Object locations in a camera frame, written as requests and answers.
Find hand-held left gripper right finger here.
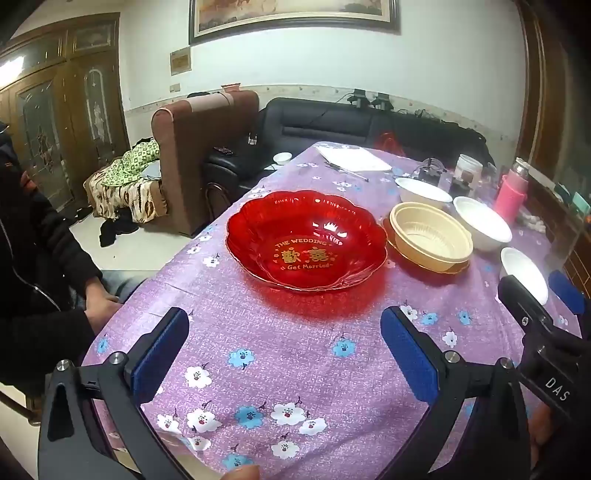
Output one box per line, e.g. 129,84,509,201
380,305,532,480

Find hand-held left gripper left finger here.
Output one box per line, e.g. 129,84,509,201
38,306,190,480

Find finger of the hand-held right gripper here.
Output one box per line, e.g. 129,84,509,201
498,274,561,352
549,270,587,317

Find small white paper bowl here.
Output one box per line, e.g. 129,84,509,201
500,247,549,306

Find beige plastic bowl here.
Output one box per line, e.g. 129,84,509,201
389,202,474,272

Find red plastic flower-shaped plate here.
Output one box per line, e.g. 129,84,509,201
225,189,389,292

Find person's right hand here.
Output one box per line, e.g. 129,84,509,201
530,406,555,467

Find wooden side cabinet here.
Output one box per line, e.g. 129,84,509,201
526,180,591,296

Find tan plastic bowl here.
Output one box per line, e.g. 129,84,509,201
381,216,471,276

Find pink sleeved bottle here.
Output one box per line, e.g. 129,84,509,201
494,159,532,227

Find purple floral tablecloth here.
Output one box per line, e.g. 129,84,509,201
81,142,583,477

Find black shoes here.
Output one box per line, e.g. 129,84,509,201
98,217,139,247

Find wooden chair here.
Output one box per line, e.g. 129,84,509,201
0,388,44,425
205,181,232,232

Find clear jar with white lid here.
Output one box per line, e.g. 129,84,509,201
454,154,483,185

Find black electronic device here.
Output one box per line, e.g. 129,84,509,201
418,158,451,190

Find green patterned blanket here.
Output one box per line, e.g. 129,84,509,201
102,137,161,188

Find pen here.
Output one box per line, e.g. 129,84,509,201
324,161,370,182

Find brown armchair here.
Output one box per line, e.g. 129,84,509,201
151,90,260,238

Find white notebook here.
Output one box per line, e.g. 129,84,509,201
315,145,391,172

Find red plastic bag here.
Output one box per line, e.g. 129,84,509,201
373,131,407,158

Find black leather sofa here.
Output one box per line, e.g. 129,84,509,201
203,97,497,197

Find wooden wardrobe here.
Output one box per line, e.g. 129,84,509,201
0,13,132,213

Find framed painting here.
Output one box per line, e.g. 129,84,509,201
188,0,402,46

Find wooden door frame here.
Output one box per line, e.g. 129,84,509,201
515,0,573,167

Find wall plaque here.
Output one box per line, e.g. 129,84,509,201
169,46,192,76

